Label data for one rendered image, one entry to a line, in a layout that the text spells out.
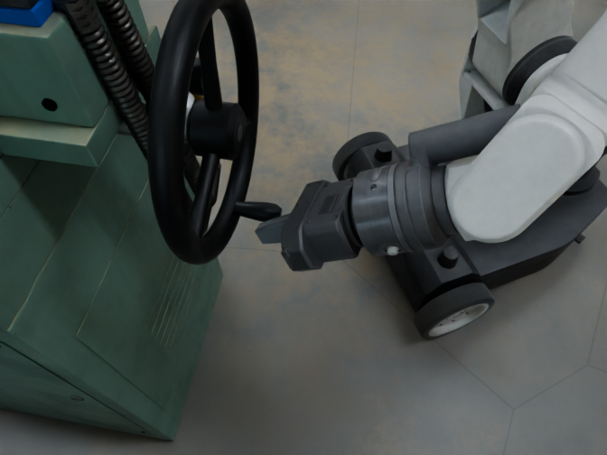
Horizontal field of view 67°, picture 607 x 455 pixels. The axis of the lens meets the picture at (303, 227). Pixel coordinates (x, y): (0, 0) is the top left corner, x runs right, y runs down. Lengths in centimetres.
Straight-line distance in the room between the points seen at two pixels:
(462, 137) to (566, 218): 98
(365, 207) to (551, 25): 57
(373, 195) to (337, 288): 88
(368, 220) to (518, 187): 13
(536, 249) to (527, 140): 93
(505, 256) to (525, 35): 57
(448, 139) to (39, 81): 34
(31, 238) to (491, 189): 45
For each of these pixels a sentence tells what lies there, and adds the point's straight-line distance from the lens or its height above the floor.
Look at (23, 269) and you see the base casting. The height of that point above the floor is 74.
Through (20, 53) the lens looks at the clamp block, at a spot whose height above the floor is 94.
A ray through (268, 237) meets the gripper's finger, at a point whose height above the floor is 71.
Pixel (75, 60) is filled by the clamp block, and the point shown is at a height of 93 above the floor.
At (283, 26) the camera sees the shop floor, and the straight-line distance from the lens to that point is 214.
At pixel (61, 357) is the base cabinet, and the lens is 66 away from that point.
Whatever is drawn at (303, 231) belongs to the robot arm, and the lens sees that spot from 45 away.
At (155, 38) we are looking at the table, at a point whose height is 86.
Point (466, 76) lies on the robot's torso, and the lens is 106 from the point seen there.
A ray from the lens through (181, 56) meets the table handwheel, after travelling 38.
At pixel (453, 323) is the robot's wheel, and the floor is 3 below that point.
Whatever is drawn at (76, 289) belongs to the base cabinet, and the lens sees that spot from 65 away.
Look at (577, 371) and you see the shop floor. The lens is 139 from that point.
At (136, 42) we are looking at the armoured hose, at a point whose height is 90.
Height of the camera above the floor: 116
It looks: 57 degrees down
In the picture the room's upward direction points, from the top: straight up
